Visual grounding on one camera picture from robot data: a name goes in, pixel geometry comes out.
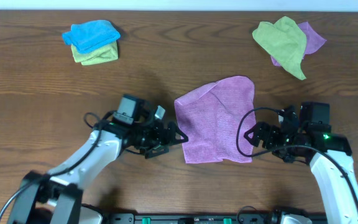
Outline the crumpled green cloth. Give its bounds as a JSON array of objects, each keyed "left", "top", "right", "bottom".
[{"left": 252, "top": 16, "right": 307, "bottom": 80}]

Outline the purple microfiber cloth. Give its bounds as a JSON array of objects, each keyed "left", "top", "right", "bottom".
[{"left": 174, "top": 76, "right": 256, "bottom": 164}]

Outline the black cable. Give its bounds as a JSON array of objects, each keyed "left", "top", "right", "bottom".
[
  {"left": 0, "top": 111, "right": 117, "bottom": 224},
  {"left": 236, "top": 107, "right": 358, "bottom": 224}
]

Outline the right black cable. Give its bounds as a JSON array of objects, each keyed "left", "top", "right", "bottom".
[{"left": 236, "top": 107, "right": 358, "bottom": 224}]

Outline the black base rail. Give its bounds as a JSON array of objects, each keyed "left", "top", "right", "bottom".
[{"left": 104, "top": 212, "right": 329, "bottom": 224}]

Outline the folded blue cloth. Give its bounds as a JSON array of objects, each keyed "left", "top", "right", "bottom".
[{"left": 62, "top": 20, "right": 121, "bottom": 54}]

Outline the folded green cloth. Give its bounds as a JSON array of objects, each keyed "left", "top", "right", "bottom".
[{"left": 71, "top": 41, "right": 119, "bottom": 66}]

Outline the left black cable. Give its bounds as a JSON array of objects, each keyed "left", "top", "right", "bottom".
[{"left": 0, "top": 111, "right": 117, "bottom": 224}]

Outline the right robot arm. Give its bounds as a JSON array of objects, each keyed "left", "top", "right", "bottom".
[{"left": 242, "top": 101, "right": 358, "bottom": 223}]

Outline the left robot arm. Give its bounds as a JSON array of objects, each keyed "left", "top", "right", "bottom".
[{"left": 0, "top": 95, "right": 188, "bottom": 224}]

